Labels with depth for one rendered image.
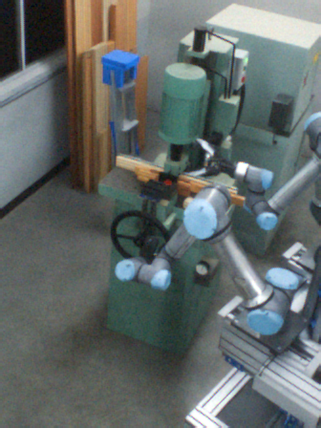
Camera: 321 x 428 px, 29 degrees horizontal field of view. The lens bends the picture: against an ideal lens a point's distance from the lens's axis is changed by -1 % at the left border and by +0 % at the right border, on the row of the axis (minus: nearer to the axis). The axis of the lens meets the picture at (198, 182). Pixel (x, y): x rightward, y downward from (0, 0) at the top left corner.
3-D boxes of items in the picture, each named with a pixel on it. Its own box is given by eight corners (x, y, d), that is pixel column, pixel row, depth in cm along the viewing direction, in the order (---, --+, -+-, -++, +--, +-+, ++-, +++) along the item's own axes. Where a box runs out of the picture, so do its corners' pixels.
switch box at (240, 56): (224, 87, 285) (230, 54, 277) (231, 80, 294) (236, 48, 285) (237, 91, 284) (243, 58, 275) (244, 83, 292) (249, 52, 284)
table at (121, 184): (87, 203, 278) (88, 193, 274) (117, 173, 302) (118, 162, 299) (214, 245, 264) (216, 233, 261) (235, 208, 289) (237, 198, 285)
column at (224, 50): (162, 177, 311) (177, 40, 273) (179, 158, 329) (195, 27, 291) (204, 190, 306) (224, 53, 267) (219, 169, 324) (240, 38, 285)
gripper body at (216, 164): (207, 155, 249) (235, 163, 246) (212, 152, 257) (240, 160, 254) (203, 173, 251) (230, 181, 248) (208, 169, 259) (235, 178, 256)
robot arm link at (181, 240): (220, 165, 215) (158, 246, 244) (208, 180, 206) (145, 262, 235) (246, 185, 215) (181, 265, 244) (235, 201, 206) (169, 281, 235)
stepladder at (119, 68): (106, 235, 397) (95, 58, 337) (126, 216, 417) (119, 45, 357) (128, 242, 391) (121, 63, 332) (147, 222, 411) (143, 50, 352)
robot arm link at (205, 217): (297, 309, 217) (218, 181, 205) (286, 336, 205) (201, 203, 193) (268, 315, 224) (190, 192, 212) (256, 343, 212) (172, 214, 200)
